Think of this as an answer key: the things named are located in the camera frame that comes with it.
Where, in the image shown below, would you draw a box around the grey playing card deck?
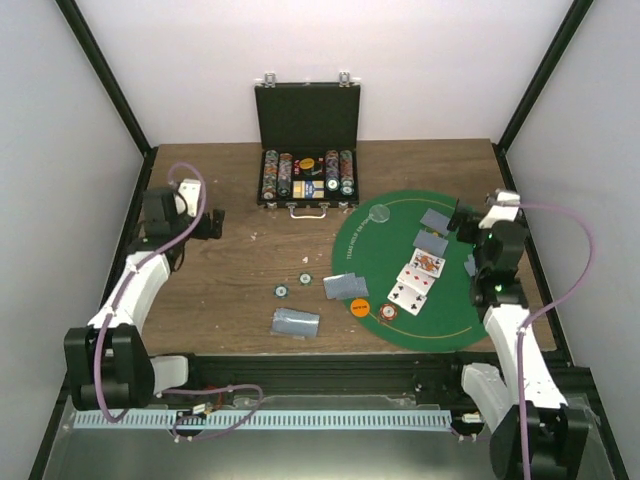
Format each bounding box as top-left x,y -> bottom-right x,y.
271,308 -> 320,338

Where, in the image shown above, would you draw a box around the face-down blue community card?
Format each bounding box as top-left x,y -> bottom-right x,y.
413,230 -> 449,257

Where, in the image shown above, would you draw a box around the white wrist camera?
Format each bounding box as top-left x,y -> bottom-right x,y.
479,189 -> 521,230
174,179 -> 206,218

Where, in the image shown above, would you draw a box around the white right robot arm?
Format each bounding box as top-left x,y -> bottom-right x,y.
444,190 -> 589,479

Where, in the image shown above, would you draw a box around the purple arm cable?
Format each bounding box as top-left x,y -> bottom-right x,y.
93,162 -> 264,442
474,202 -> 596,480

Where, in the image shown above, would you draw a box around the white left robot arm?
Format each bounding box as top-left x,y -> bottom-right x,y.
63,179 -> 224,417

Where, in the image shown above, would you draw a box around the chip row far right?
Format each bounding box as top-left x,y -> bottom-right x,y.
339,150 -> 355,196

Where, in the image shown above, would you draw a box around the chip row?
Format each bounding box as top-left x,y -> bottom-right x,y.
261,150 -> 279,200
339,150 -> 355,196
325,150 -> 340,192
277,153 -> 293,197

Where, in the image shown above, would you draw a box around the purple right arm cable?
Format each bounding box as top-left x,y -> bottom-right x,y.
474,202 -> 596,480

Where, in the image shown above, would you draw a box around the black poker chip case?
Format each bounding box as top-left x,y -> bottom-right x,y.
254,72 -> 362,219

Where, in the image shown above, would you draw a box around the king face card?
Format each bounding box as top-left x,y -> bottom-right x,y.
410,248 -> 446,278

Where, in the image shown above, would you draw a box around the clear dealer button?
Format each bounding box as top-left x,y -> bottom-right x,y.
368,204 -> 390,224

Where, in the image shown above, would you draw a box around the yellow dealer chip in case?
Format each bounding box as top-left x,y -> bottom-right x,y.
299,158 -> 315,170

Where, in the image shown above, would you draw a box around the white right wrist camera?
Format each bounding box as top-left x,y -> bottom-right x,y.
479,189 -> 521,230

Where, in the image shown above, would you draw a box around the four of diamonds card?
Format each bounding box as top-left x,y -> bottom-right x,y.
396,264 -> 435,295

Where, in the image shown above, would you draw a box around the four of clubs card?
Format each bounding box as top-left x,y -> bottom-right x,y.
387,282 -> 427,316

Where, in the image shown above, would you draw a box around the chip row far left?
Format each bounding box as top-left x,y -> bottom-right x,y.
261,150 -> 279,200

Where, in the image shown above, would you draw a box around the red poker chip stack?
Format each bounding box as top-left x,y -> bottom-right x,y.
378,303 -> 398,323

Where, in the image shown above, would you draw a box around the orange big blind button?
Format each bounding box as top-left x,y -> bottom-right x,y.
350,298 -> 371,318

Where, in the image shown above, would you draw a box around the boxed card decks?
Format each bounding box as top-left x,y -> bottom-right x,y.
292,180 -> 325,200

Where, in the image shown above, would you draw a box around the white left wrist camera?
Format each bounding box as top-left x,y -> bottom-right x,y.
174,179 -> 206,218

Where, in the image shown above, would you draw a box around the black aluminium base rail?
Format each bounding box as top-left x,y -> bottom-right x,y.
144,352 -> 591,406

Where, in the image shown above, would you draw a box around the light blue slotted strip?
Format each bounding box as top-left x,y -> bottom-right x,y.
73,409 -> 452,431

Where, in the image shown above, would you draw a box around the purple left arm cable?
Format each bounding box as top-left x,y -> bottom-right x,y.
93,162 -> 264,442

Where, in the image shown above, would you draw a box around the round green poker mat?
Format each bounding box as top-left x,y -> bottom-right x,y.
331,190 -> 487,353

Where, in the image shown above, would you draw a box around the blue poker chip stack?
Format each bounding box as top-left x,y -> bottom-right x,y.
274,284 -> 289,299

